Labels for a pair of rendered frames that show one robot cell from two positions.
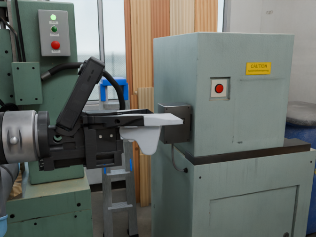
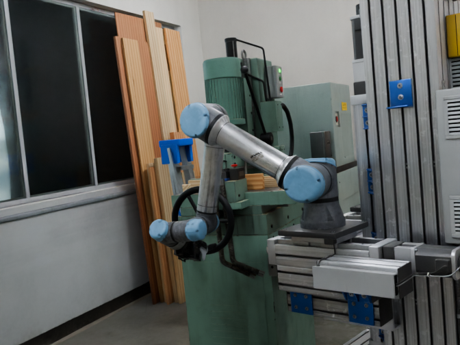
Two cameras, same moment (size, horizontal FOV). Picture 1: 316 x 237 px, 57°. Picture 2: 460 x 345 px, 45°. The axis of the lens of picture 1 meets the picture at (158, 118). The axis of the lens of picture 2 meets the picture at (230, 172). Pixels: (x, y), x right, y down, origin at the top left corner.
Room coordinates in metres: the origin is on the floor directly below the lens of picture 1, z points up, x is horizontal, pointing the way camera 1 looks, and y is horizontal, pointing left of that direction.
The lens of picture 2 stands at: (-0.67, 2.59, 1.15)
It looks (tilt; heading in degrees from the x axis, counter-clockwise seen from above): 4 degrees down; 314
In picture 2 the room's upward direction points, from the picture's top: 5 degrees counter-clockwise
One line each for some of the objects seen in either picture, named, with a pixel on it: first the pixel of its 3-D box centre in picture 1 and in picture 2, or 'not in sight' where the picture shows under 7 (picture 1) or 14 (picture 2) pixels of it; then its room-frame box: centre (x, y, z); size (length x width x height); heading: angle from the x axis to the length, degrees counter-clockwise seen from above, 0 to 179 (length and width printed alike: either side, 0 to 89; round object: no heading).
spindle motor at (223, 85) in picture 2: not in sight; (224, 93); (1.13, 0.73, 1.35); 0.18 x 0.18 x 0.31
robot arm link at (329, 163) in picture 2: not in sight; (318, 176); (0.41, 1.06, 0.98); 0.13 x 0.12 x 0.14; 109
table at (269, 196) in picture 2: not in sight; (235, 198); (1.04, 0.81, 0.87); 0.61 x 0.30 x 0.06; 20
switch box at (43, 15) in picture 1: (54, 34); (274, 82); (1.11, 0.38, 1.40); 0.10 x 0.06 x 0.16; 110
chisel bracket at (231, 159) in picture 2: not in sight; (232, 161); (1.14, 0.71, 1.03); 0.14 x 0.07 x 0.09; 110
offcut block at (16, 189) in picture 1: (13, 189); not in sight; (1.02, 0.56, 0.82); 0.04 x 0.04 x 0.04; 69
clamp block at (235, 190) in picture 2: not in sight; (226, 190); (1.01, 0.89, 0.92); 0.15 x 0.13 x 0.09; 20
